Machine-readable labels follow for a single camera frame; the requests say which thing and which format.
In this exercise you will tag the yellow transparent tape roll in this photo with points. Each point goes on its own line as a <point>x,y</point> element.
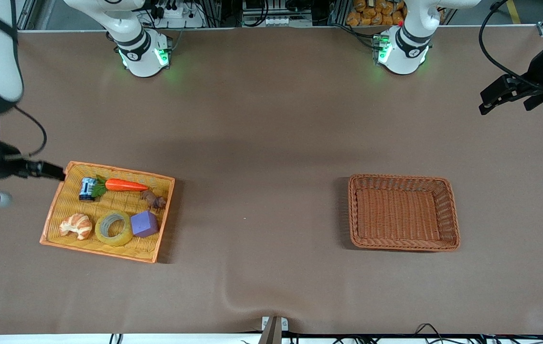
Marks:
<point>102,235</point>

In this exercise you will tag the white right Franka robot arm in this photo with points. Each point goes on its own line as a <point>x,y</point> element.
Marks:
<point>142,57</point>

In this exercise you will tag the blue white small can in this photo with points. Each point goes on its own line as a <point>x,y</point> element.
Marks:
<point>88,188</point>

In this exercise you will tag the yellow woven tray orange rim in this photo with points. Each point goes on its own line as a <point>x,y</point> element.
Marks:
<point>68,210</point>

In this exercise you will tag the toy croissant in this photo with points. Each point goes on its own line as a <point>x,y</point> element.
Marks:
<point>76,225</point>

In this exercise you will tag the orange toy carrot green leaves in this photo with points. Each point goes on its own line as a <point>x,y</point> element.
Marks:
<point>123,185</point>

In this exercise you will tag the small brown toy figure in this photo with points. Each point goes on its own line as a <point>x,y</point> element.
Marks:
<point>153,199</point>

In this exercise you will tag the purple foam cube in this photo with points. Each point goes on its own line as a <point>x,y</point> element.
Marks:
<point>144,224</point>

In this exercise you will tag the pile of toy breads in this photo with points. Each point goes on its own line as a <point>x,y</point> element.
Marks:
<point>376,12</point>

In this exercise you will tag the brown wicker basket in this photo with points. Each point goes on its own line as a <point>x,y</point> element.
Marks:
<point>402,215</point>

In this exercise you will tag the white power strip with plugs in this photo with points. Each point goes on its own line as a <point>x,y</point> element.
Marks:
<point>175,14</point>

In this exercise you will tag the brown table cover cloth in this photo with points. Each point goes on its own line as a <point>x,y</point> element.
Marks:
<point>271,143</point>

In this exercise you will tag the long white power strip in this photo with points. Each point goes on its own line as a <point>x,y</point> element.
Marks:
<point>276,21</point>

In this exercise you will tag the metal table clamp bracket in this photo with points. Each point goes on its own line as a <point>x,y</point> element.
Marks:
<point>275,327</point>

